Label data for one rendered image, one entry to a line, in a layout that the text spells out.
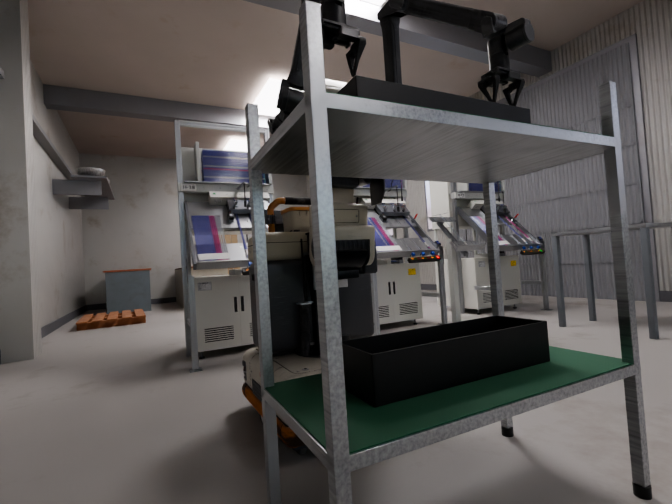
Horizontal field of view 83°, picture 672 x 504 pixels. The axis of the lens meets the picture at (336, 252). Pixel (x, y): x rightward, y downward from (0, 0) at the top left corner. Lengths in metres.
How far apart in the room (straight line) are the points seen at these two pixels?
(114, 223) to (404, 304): 7.39
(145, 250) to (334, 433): 9.13
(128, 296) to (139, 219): 2.40
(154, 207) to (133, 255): 1.19
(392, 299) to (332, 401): 3.07
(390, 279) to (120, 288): 5.51
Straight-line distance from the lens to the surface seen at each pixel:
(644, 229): 3.38
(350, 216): 1.49
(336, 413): 0.66
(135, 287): 7.92
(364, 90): 0.89
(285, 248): 1.64
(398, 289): 3.72
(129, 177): 9.91
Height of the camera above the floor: 0.66
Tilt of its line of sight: 2 degrees up
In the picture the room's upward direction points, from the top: 4 degrees counter-clockwise
